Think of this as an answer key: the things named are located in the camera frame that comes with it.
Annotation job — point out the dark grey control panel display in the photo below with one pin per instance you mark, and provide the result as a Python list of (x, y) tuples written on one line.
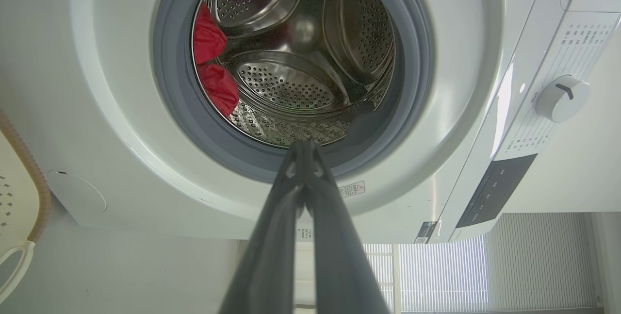
[(495, 190)]

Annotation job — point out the red cloth garment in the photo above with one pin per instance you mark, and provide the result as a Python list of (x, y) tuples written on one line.
[(213, 86)]

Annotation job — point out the stainless steel washing machine drum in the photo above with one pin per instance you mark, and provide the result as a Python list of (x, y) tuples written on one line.
[(310, 76)]

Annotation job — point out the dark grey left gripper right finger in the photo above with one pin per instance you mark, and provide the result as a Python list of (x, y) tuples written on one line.
[(339, 256)]

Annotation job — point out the cream perforated laundry basket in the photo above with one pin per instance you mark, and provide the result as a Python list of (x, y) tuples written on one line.
[(19, 192)]

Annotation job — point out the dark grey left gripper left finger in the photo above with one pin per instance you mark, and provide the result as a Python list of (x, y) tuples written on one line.
[(271, 246)]

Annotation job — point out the white front-load washing machine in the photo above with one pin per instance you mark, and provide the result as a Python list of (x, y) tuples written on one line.
[(121, 86)]

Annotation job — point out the white window blinds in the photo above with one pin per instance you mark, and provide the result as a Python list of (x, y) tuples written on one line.
[(533, 260)]

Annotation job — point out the white round control dial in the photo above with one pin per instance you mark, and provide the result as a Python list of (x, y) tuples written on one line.
[(560, 100)]

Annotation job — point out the small black label sticker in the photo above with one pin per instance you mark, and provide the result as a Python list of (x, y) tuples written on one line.
[(427, 232)]

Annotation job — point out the grey rubber door gasket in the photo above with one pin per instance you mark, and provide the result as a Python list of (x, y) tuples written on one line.
[(174, 86)]

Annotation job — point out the white window frame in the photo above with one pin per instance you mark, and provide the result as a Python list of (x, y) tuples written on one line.
[(396, 280)]

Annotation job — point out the white warning sticker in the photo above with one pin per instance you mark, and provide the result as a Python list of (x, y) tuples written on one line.
[(352, 189)]

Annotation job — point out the round white filter cover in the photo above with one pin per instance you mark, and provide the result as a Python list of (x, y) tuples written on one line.
[(77, 192)]

